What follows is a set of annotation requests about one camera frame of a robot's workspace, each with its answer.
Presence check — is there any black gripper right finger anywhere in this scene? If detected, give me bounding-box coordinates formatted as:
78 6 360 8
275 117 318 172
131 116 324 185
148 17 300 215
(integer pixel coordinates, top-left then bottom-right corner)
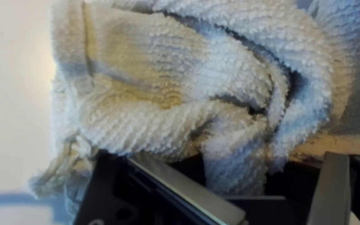
305 151 360 225

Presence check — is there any white terry cloth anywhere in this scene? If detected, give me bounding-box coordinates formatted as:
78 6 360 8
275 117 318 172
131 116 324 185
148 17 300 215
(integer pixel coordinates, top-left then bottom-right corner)
28 0 360 201

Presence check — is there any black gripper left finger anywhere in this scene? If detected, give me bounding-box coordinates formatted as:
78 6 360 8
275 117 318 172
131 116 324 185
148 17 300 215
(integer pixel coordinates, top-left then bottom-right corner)
73 148 248 225

